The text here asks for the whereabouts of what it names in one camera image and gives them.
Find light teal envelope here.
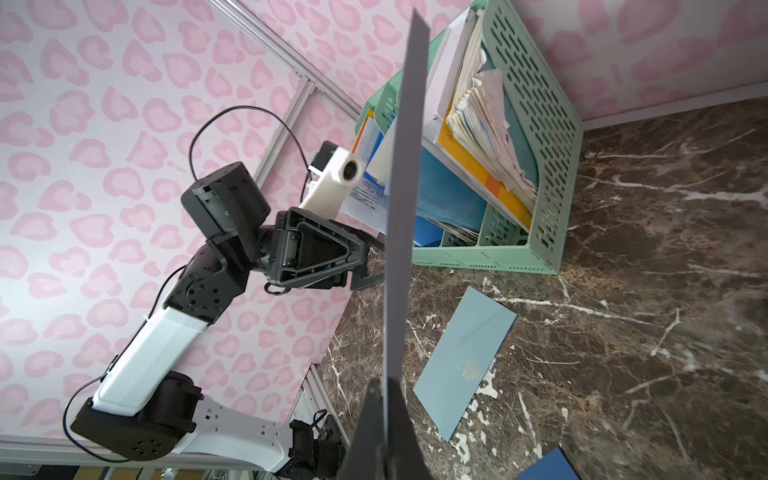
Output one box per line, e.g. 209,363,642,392
414,287,516,441

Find dark blue envelope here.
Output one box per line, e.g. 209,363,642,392
516,448,580,480

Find white binder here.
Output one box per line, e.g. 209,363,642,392
422,7,534,233

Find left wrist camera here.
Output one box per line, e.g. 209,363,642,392
299,141,365,220

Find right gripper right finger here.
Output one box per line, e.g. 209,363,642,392
386,378,431,480

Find grey envelope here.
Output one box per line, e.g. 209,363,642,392
383,11,430,383

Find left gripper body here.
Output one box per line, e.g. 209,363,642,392
259,207,384,291

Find white document papers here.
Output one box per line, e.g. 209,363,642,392
341,110,388,234

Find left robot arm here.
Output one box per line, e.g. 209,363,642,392
62,156,381,479

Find blue folder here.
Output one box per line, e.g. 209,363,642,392
416,148,487,233

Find stack of loose papers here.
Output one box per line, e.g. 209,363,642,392
446,10,539,212

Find green file organizer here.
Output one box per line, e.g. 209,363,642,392
353,0,584,276

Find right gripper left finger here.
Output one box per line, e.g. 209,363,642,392
337,379,385,480

